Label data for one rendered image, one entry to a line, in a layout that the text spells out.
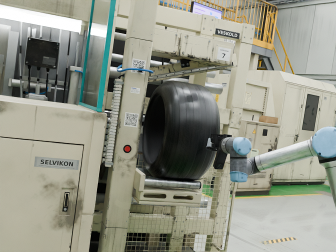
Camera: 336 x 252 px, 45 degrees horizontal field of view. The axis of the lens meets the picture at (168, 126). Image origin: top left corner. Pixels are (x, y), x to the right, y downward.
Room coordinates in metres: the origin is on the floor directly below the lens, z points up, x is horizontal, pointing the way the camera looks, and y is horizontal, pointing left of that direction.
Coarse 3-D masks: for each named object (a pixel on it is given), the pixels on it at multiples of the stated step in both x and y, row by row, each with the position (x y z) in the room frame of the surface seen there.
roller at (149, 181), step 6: (150, 180) 2.18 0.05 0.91; (156, 180) 2.20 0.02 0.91; (162, 180) 2.21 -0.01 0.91; (168, 180) 2.22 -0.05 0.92; (174, 180) 2.24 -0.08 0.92; (180, 180) 2.25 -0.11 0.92; (186, 180) 2.27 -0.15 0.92; (162, 186) 2.22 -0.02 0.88; (168, 186) 2.23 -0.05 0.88; (174, 186) 2.23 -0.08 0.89; (180, 186) 2.24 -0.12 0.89; (186, 186) 2.25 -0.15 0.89; (192, 186) 2.27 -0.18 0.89; (198, 186) 2.28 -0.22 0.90
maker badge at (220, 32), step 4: (216, 28) 2.98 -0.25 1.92; (216, 32) 2.98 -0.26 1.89; (220, 32) 2.99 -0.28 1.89; (224, 32) 3.00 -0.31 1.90; (228, 32) 3.01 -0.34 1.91; (232, 32) 3.02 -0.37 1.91; (236, 32) 3.03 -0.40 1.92; (228, 36) 3.01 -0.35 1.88; (232, 36) 3.02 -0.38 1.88; (236, 36) 3.03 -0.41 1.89
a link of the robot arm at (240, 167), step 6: (246, 156) 1.75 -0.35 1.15; (234, 162) 1.74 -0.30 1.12; (240, 162) 1.73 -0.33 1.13; (246, 162) 1.75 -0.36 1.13; (234, 168) 1.74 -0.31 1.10; (240, 168) 1.73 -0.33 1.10; (246, 168) 1.75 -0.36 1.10; (234, 174) 1.73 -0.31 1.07; (240, 174) 1.73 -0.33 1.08; (246, 174) 1.74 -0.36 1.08; (234, 180) 1.74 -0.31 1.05; (240, 180) 1.73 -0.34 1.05; (246, 180) 1.75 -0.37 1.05
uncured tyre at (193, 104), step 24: (168, 96) 2.19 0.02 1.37; (192, 96) 2.20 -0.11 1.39; (144, 120) 2.53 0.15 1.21; (168, 120) 2.13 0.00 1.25; (192, 120) 2.12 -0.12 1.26; (216, 120) 2.18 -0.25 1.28; (144, 144) 2.50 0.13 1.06; (168, 144) 2.11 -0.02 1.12; (192, 144) 2.12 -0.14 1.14; (168, 168) 2.16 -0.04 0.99; (192, 168) 2.18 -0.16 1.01
